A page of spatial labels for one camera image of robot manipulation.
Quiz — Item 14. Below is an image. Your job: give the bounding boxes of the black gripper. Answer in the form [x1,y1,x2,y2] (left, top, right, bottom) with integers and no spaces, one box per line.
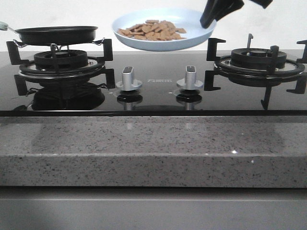
[200,0,273,28]

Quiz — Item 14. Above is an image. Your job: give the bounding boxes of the black frying pan green handle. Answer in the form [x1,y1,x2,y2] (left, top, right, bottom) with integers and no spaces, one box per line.
[0,22,98,46]

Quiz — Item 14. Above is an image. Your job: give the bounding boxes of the silver stove knob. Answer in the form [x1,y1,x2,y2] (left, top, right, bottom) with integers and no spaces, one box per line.
[177,66,203,90]
[116,66,142,92]

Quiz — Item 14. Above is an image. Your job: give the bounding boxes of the black glass gas cooktop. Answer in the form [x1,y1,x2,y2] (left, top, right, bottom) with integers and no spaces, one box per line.
[0,51,307,117]

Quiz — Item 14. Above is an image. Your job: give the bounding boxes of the light blue plate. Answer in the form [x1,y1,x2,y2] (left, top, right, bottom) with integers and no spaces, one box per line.
[112,8,216,52]

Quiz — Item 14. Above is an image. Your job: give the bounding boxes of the left burner with pan support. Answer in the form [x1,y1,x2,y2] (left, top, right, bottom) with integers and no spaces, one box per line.
[6,38,115,96]

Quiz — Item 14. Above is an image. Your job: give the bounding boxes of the silver left stove knob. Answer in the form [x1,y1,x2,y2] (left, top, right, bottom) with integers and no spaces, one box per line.
[116,66,142,92]

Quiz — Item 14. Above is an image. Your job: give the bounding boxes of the brown meat pieces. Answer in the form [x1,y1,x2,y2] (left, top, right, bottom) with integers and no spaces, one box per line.
[117,20,187,41]

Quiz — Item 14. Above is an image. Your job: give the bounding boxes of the wire pan reducer ring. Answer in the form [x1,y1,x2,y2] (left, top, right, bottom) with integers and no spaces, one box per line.
[12,38,106,52]

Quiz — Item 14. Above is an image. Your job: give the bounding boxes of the right burner with pan support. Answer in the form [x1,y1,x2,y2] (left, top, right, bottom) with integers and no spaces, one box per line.
[204,38,307,110]

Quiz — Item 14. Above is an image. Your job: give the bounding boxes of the grey metal post behind stove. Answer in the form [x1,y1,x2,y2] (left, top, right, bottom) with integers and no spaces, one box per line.
[247,34,254,50]

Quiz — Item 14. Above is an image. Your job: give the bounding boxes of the silver right stove knob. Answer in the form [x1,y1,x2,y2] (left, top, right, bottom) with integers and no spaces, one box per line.
[177,66,203,90]

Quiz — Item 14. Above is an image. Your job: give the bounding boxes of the burner with pan support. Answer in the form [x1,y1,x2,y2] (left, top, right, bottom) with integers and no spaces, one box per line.
[6,38,115,96]
[204,38,307,110]

